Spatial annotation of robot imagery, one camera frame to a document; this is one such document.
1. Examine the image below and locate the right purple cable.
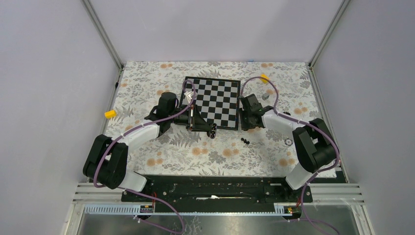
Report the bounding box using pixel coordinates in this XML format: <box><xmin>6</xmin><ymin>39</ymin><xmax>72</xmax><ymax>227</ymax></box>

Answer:
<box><xmin>240</xmin><ymin>76</ymin><xmax>341</xmax><ymax>235</ymax></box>

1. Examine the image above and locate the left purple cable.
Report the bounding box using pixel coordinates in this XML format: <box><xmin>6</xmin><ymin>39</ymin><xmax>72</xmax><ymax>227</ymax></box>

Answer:
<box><xmin>93</xmin><ymin>79</ymin><xmax>198</xmax><ymax>235</ymax></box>

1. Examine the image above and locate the floral patterned table mat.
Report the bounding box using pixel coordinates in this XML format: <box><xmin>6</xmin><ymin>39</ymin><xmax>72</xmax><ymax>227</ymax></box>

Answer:
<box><xmin>105</xmin><ymin>61</ymin><xmax>321</xmax><ymax>177</ymax></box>

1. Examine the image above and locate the yellow block left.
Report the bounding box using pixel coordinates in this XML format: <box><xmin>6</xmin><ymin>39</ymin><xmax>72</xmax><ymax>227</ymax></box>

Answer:
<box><xmin>104</xmin><ymin>110</ymin><xmax>117</xmax><ymax>119</ymax></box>

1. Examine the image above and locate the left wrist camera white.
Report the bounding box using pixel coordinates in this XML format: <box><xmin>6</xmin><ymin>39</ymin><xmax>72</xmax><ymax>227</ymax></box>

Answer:
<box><xmin>183</xmin><ymin>91</ymin><xmax>197</xmax><ymax>105</ymax></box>

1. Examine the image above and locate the black white checkerboard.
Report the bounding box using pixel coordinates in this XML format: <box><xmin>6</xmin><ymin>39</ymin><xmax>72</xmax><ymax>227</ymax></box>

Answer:
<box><xmin>185</xmin><ymin>76</ymin><xmax>241</xmax><ymax>130</ymax></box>

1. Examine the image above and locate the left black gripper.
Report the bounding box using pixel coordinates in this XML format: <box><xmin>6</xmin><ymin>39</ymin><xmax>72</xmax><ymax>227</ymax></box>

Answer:
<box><xmin>169</xmin><ymin>104</ymin><xmax>212</xmax><ymax>132</ymax></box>

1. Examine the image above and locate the purple cable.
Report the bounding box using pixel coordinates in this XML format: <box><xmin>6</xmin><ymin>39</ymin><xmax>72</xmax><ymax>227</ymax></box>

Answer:
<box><xmin>240</xmin><ymin>76</ymin><xmax>341</xmax><ymax>235</ymax></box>
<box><xmin>93</xmin><ymin>79</ymin><xmax>198</xmax><ymax>235</ymax></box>

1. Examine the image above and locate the yellow block right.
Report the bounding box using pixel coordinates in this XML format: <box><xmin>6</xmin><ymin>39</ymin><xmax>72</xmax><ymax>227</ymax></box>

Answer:
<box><xmin>260</xmin><ymin>74</ymin><xmax>269</xmax><ymax>84</ymax></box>

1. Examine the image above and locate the black earbud pair lower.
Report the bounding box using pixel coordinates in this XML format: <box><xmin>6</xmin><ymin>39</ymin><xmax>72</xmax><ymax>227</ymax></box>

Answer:
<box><xmin>241</xmin><ymin>138</ymin><xmax>250</xmax><ymax>144</ymax></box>

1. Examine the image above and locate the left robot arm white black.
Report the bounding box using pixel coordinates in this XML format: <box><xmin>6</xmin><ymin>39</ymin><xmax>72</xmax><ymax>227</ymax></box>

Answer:
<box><xmin>82</xmin><ymin>92</ymin><xmax>217</xmax><ymax>201</ymax></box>

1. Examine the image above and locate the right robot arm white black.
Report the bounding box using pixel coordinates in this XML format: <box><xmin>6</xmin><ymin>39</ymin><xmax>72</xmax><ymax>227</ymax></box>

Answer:
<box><xmin>239</xmin><ymin>94</ymin><xmax>340</xmax><ymax>202</ymax></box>

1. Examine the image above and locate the small grey block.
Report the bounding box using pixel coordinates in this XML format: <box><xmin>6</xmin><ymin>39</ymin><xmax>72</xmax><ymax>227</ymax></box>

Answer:
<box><xmin>262</xmin><ymin>93</ymin><xmax>270</xmax><ymax>100</ymax></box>

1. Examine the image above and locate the yellow block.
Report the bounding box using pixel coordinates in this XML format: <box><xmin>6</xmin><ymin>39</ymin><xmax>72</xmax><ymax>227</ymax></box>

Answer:
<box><xmin>260</xmin><ymin>74</ymin><xmax>269</xmax><ymax>84</ymax></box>
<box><xmin>104</xmin><ymin>110</ymin><xmax>117</xmax><ymax>119</ymax></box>

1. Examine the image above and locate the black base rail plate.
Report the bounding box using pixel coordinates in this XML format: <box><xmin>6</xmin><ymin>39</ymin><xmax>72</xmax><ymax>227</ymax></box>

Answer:
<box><xmin>120</xmin><ymin>173</ymin><xmax>314</xmax><ymax>214</ymax></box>

